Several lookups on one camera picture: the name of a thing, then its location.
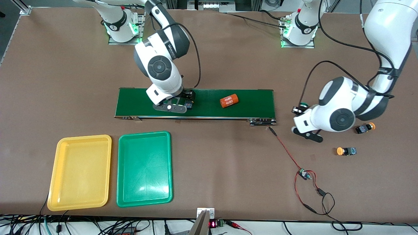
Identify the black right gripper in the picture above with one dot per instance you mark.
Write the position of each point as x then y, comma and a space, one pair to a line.
188, 95

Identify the green plastic tray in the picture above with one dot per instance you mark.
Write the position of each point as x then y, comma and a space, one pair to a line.
143, 189

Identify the silver aluminium frame bracket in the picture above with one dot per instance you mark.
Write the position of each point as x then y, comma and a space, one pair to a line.
25, 10

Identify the red clip lead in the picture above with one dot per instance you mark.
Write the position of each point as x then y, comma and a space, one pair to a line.
233, 224

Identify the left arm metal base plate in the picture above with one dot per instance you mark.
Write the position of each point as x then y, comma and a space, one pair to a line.
310, 46

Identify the grey metal camera mount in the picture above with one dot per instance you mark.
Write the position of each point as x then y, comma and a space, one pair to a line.
202, 225

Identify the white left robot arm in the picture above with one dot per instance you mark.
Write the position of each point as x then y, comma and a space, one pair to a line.
329, 94

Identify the small speed controller board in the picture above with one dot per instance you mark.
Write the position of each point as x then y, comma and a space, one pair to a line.
303, 174

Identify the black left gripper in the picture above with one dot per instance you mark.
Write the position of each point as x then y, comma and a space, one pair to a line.
297, 110

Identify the yellow plastic tray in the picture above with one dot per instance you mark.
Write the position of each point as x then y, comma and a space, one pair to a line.
80, 182

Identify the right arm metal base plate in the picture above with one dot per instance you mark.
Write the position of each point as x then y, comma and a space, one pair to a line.
112, 43

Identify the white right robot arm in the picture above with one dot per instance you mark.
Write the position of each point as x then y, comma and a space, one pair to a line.
160, 68

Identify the metal box with white labels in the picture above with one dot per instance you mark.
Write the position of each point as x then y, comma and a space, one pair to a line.
212, 6

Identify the red digit display module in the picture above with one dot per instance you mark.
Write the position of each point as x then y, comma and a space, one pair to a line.
213, 224

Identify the yellow push button switch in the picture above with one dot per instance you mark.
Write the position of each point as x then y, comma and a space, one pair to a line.
361, 129
351, 151

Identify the orange 4680 cylinder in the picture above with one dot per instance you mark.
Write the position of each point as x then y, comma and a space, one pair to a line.
229, 101

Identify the green conveyor belt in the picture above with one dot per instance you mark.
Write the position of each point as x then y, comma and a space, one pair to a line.
254, 101

